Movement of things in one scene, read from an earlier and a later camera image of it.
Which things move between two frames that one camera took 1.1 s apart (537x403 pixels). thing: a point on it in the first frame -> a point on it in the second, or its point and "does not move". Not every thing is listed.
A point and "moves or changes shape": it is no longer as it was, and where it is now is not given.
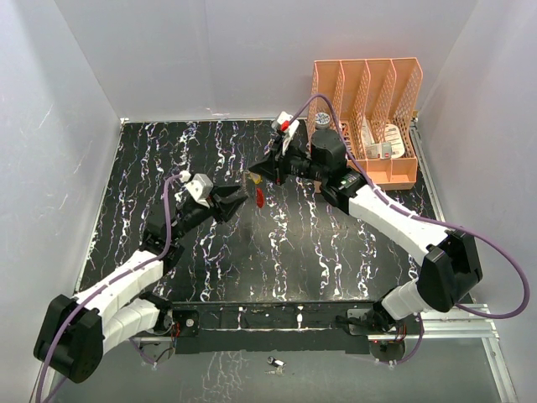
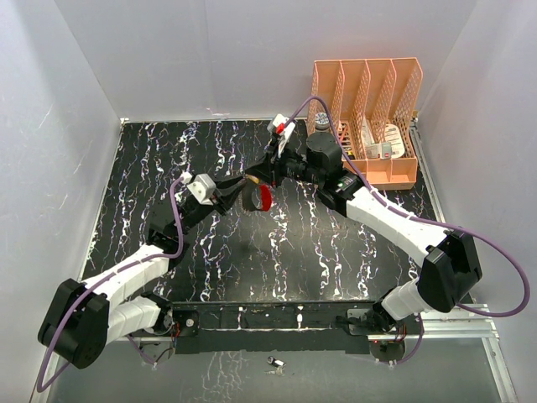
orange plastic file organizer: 377,104 does not move
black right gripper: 273,166 does not move
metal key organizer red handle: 259,197 moves or changes shape
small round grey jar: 321,119 does not move
